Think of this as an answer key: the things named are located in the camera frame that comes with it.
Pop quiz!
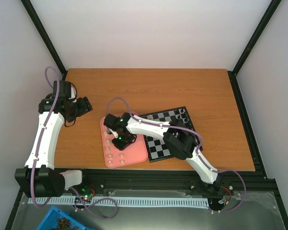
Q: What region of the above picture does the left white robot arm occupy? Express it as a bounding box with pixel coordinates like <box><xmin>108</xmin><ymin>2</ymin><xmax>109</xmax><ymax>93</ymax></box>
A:
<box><xmin>14</xmin><ymin>80</ymin><xmax>92</xmax><ymax>198</ymax></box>

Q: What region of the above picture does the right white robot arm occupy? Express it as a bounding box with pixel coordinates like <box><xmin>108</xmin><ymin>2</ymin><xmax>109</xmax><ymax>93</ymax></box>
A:
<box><xmin>103</xmin><ymin>113</ymin><xmax>221</xmax><ymax>194</ymax></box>

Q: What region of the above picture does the left controller board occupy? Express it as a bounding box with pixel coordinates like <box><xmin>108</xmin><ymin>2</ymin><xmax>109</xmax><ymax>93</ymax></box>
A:
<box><xmin>81</xmin><ymin>185</ymin><xmax>95</xmax><ymax>201</ymax></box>

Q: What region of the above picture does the controller board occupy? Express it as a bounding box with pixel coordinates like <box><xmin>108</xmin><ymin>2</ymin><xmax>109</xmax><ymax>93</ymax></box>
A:
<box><xmin>81</xmin><ymin>185</ymin><xmax>95</xmax><ymax>201</ymax></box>
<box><xmin>218</xmin><ymin>186</ymin><xmax>232</xmax><ymax>207</ymax></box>

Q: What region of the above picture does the right controller board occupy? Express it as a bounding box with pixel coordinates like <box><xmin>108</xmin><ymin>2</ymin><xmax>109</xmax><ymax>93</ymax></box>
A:
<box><xmin>218</xmin><ymin>186</ymin><xmax>232</xmax><ymax>207</ymax></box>

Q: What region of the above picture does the pink plastic tray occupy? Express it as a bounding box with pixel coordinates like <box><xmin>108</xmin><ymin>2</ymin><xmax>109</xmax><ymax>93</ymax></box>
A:
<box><xmin>100</xmin><ymin>117</ymin><xmax>148</xmax><ymax>168</ymax></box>

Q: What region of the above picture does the black white chessboard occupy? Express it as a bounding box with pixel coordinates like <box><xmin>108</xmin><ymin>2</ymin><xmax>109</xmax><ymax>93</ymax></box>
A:
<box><xmin>140</xmin><ymin>106</ymin><xmax>195</xmax><ymax>163</ymax></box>

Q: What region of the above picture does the blue plastic bin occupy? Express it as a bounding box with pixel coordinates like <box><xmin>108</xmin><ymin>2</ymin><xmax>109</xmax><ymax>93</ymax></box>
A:
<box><xmin>36</xmin><ymin>206</ymin><xmax>93</xmax><ymax>230</ymax></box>

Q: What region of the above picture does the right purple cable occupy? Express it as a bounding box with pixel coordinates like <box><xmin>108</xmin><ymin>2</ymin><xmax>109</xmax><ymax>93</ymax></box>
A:
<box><xmin>105</xmin><ymin>97</ymin><xmax>247</xmax><ymax>214</ymax></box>

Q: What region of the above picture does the purple cable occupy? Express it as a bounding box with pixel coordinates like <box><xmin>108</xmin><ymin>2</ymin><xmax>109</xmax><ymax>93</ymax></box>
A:
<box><xmin>30</xmin><ymin>66</ymin><xmax>118</xmax><ymax>219</ymax></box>
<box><xmin>105</xmin><ymin>97</ymin><xmax>247</xmax><ymax>214</ymax></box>

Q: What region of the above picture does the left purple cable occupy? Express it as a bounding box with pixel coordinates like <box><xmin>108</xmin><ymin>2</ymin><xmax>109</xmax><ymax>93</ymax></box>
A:
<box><xmin>30</xmin><ymin>66</ymin><xmax>118</xmax><ymax>219</ymax></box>

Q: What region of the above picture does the light blue cable duct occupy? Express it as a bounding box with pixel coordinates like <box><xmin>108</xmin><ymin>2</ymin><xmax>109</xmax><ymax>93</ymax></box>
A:
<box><xmin>36</xmin><ymin>195</ymin><xmax>209</xmax><ymax>209</ymax></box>

